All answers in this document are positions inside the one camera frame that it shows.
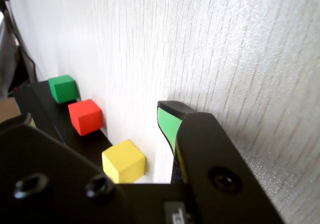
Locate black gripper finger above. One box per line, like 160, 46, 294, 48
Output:
0, 112, 133, 224
156, 100, 286, 224

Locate red cube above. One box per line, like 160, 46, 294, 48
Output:
67, 99, 103, 137

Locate yellow cube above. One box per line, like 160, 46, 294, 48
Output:
101, 139, 147, 184

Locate green cube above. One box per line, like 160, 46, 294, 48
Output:
47, 74, 78, 104

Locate black box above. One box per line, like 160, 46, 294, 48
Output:
11, 80, 115, 171

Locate large cardboard box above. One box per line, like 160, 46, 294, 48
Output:
0, 98, 22, 124

